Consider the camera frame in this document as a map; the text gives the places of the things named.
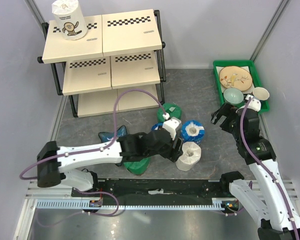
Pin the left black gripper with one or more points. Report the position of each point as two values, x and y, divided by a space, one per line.
173 154

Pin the plain white roll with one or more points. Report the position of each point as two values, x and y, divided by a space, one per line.
191 156

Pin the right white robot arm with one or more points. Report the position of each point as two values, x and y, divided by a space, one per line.
275 215

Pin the blue star-shaped dish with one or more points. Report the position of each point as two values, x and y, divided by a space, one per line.
108 136

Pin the dark green white-lined cup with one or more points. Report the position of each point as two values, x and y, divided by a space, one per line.
261 93

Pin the blue roll left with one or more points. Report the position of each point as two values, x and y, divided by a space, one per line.
157 126

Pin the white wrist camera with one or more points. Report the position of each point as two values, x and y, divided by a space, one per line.
253 103
172 125

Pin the beige three-tier shelf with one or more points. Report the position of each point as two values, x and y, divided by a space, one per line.
119 63

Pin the white cartoon-print roll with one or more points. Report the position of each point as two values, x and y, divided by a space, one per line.
69 19

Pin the green roll front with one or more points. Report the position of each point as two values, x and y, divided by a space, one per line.
137 167

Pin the slotted cable duct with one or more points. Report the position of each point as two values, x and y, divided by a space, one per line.
163 202

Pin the green plastic tray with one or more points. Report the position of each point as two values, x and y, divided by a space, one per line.
248 65

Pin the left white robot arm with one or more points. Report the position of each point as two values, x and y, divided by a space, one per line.
59 165

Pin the blue roll right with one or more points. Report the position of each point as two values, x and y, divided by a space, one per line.
192 131

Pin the blue roll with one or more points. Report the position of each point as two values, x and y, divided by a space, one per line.
192 131
157 126

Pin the celadon ceramic bowl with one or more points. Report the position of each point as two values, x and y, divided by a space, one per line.
233 96

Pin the green roll near shelf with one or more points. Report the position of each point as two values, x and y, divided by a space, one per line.
172 109

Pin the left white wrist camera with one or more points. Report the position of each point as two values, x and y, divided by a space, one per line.
172 125

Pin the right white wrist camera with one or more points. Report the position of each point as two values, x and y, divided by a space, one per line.
253 103

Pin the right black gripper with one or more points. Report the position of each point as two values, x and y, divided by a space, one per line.
228 110

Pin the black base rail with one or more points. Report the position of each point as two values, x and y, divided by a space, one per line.
138 188

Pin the bird-painted ceramic plate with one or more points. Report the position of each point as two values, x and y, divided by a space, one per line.
235 77

